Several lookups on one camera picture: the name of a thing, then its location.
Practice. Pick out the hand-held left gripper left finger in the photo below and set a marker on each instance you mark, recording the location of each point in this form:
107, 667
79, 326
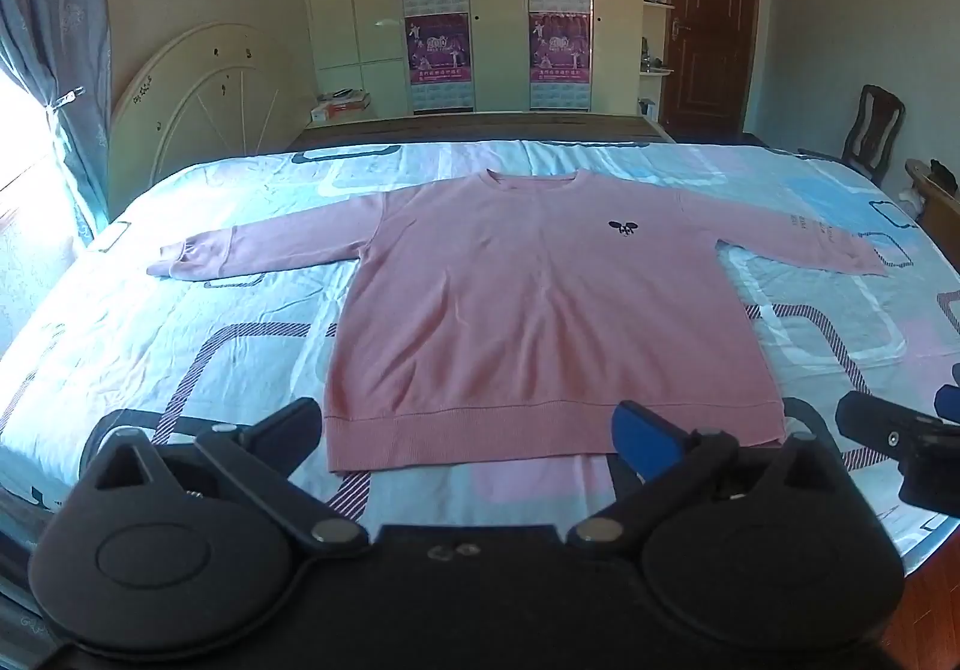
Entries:
291, 424

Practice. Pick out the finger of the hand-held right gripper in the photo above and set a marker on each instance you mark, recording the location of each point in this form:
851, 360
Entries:
874, 419
949, 391

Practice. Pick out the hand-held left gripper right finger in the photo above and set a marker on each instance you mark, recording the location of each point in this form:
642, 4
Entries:
637, 431

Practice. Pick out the pink sweater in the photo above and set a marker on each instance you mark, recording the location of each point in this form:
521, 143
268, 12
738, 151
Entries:
525, 310

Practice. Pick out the patterned bed sheet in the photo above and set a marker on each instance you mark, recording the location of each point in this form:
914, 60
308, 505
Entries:
187, 340

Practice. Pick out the brown wooden furniture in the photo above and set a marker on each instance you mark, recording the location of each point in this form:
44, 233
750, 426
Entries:
937, 209

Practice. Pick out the dark wooden chair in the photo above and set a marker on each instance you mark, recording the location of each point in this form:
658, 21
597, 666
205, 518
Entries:
874, 126

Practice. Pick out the white cardboard box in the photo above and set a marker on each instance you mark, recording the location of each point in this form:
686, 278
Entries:
326, 113

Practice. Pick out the blue white small box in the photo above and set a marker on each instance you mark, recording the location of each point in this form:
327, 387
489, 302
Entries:
649, 109

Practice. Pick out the red white flat box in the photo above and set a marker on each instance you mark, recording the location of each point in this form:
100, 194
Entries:
354, 100

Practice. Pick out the cream round headboard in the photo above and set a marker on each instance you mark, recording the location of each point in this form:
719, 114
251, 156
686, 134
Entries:
202, 93

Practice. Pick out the brown wooden door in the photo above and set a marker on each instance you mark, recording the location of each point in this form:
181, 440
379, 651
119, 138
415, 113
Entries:
712, 18

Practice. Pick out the white corner shelf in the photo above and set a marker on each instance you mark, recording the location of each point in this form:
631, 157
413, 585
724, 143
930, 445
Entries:
658, 6

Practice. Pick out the grey blue curtain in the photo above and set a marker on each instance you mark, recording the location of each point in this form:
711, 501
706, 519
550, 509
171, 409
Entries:
52, 3

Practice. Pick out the dark wooden bed frame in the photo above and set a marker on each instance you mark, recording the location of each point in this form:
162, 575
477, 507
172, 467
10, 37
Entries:
480, 126

